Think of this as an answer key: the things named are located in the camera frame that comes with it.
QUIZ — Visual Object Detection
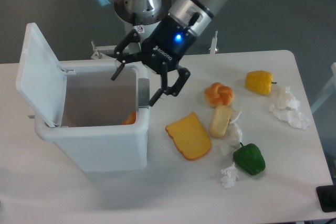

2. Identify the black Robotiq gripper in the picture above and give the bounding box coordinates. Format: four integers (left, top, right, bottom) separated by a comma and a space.
110, 15, 197, 108

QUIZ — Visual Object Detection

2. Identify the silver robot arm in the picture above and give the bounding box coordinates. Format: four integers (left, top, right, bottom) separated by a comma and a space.
96, 0, 228, 106

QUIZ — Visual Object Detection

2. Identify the round braided bread roll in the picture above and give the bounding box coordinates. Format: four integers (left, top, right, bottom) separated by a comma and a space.
204, 82, 235, 108

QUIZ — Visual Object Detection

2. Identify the pale rectangular bread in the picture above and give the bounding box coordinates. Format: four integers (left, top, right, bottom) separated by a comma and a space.
209, 105, 232, 138

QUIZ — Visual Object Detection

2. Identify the white trash can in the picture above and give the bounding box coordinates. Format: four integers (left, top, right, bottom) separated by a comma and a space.
35, 60, 150, 172

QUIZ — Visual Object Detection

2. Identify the crumpled tissue under bread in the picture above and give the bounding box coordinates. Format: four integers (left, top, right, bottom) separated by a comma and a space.
220, 107, 243, 156

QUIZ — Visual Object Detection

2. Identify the white trash can lid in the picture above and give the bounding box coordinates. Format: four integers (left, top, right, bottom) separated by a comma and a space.
16, 23, 76, 127

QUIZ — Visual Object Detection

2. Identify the orange toast slice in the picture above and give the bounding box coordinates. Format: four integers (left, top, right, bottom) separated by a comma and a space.
165, 112, 212, 161

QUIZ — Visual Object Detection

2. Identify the yellow bell pepper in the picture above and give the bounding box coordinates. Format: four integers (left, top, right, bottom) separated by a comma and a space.
245, 70, 277, 95

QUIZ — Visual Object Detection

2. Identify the green bell pepper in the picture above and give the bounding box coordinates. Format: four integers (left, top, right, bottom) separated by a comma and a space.
233, 142, 266, 176

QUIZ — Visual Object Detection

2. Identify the large crumpled white tissue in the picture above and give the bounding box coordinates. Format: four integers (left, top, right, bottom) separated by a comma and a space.
268, 86, 310, 130

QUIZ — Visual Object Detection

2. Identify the small crumpled white tissue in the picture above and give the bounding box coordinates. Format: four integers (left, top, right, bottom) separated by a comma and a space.
220, 163, 239, 189

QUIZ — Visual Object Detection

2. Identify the black device at edge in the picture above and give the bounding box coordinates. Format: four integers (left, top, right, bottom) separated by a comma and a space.
316, 185, 335, 212

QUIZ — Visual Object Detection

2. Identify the white metal base frame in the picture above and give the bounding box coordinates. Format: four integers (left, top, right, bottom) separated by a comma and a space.
91, 30, 219, 60

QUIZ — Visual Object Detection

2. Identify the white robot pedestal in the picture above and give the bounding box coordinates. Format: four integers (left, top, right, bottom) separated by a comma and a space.
113, 0, 172, 41

